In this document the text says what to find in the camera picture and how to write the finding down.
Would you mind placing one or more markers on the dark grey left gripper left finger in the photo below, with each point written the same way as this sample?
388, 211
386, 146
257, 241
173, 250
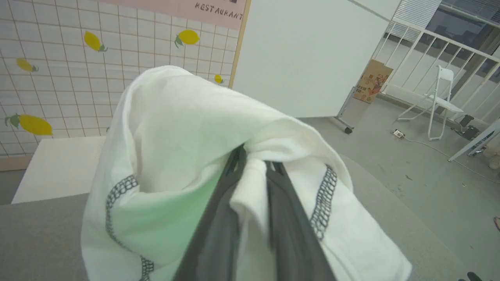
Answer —
213, 234

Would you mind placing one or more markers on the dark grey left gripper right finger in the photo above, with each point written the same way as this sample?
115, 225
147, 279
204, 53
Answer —
291, 242

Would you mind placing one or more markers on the white long-sleeve garment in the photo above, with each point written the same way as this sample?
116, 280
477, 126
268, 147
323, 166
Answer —
175, 117

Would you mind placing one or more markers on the white power strip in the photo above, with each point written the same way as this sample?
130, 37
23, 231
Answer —
398, 134

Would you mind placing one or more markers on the white low table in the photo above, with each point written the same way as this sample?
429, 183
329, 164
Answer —
58, 168

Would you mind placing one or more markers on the cardboard box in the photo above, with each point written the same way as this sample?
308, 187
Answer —
373, 82

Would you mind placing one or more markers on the white partition board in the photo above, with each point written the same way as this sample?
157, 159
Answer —
304, 58

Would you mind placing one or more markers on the white folding chair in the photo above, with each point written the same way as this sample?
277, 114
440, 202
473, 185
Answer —
445, 103

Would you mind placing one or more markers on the white slanted stand leg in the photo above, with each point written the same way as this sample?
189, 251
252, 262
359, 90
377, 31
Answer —
474, 142

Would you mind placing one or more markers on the black floor device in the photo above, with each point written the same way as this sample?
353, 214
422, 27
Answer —
466, 121

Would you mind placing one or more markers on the lemon restaurant wallpaper panel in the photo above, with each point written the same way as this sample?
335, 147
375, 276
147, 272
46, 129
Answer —
58, 78

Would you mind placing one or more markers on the white metal railing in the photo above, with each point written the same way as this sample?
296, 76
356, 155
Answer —
449, 41

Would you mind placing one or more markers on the white window blinds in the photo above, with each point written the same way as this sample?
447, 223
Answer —
414, 11

